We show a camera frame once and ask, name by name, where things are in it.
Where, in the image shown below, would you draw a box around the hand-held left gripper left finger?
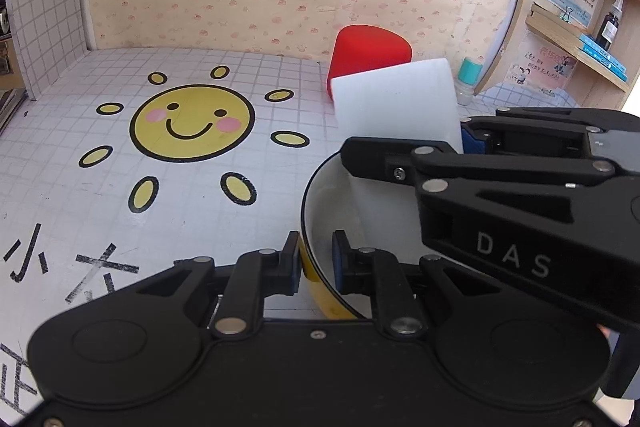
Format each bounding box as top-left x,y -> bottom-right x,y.
135,230 -> 304,341

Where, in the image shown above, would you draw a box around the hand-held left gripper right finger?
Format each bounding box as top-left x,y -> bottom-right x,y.
331,229 -> 502,338

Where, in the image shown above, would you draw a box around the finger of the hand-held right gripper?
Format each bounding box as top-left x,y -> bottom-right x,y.
460,107 -> 640,188
340,136 -> 640,229

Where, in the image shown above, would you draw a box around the white and yellow bowl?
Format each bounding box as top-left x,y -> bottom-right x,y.
298,151 -> 453,321

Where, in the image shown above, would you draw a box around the white sponge block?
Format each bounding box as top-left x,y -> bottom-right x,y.
330,58 -> 464,264

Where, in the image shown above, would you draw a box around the cartoon picture card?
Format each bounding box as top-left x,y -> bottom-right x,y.
507,34 -> 579,96

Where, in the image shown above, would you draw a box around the small teal capped bottle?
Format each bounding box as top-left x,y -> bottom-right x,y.
455,57 -> 482,107

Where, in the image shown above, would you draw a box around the blue books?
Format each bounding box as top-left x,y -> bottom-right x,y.
578,33 -> 630,82

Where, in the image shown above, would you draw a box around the red cup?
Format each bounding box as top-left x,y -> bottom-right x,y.
326,24 -> 414,104

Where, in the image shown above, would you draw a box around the dark dropper bottle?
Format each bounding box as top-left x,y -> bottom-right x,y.
594,0 -> 626,53

